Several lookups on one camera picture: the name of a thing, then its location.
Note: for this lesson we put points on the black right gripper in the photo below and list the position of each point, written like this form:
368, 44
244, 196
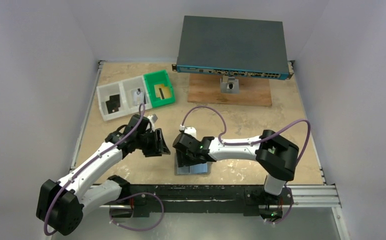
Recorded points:
185, 153

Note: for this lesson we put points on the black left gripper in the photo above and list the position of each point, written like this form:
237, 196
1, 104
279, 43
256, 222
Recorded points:
159, 147

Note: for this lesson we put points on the grey leather card holder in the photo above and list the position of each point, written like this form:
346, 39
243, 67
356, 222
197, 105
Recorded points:
199, 169

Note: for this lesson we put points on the black card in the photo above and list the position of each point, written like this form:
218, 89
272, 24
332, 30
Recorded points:
115, 99
111, 108

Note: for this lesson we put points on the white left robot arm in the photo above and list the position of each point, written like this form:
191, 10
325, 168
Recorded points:
62, 204

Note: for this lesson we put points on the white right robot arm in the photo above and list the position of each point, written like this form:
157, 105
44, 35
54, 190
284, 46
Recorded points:
274, 153

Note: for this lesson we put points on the green bin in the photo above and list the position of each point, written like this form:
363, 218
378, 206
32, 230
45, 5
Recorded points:
158, 77

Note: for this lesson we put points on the white middle bin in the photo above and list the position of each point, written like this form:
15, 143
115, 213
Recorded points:
126, 86

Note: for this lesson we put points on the white bin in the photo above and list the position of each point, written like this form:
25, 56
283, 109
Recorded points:
103, 93
126, 86

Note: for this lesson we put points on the brown wooden board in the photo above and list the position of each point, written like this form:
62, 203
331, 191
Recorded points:
216, 89

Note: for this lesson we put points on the white left bin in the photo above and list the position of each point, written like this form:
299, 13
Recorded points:
103, 93

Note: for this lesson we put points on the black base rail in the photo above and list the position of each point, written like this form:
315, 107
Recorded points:
157, 206

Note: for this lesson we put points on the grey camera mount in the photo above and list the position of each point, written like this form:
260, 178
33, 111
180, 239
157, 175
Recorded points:
229, 85

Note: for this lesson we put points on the grey network switch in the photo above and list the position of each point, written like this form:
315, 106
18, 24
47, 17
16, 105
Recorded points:
233, 47

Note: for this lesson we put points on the aluminium frame rail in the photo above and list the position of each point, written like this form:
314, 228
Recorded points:
315, 198

